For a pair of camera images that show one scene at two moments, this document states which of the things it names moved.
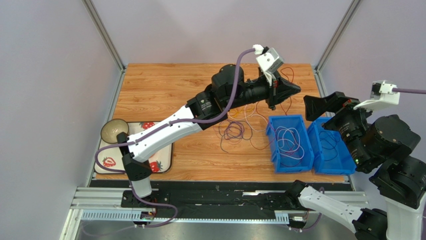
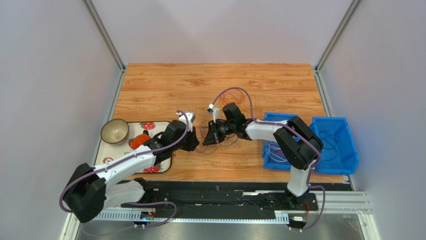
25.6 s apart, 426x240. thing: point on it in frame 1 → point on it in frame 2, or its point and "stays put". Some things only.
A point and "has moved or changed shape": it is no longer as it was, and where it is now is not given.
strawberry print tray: [110, 158] stays put
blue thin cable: [232, 120] has moved or changed shape
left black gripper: [280, 91] → [193, 140]
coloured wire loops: [299, 143] has moved or changed shape
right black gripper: [336, 113] → [215, 131]
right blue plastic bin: [331, 154] stays put
